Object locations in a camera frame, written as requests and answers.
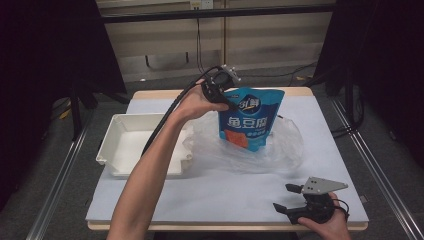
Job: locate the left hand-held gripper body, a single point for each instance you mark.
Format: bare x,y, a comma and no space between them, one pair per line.
216,85

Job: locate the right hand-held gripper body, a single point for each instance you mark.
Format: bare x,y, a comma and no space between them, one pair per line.
320,200

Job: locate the blue snack pouch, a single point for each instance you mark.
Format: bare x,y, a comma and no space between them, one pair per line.
250,120

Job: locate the clear plastic bag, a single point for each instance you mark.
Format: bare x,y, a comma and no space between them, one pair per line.
286,150

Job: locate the white plastic bin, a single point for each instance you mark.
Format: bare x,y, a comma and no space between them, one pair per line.
128,146

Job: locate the person's left hand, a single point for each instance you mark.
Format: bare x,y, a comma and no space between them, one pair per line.
193,105

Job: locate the person's right hand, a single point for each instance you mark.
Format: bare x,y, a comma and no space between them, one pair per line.
328,230

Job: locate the white table mat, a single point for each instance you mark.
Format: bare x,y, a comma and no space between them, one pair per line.
233,200

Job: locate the wooden table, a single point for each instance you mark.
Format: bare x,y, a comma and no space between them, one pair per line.
156,93

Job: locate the black horizontal bar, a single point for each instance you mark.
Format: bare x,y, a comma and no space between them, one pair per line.
166,16

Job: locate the black stand leg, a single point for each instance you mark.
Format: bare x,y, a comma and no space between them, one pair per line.
76,113

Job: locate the black curtain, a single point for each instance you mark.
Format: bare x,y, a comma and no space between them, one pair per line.
50,66
383,66

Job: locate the metal floor rail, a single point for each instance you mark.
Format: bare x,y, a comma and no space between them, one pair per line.
56,186
376,173

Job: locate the white wall socket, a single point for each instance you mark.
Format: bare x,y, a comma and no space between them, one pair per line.
201,4

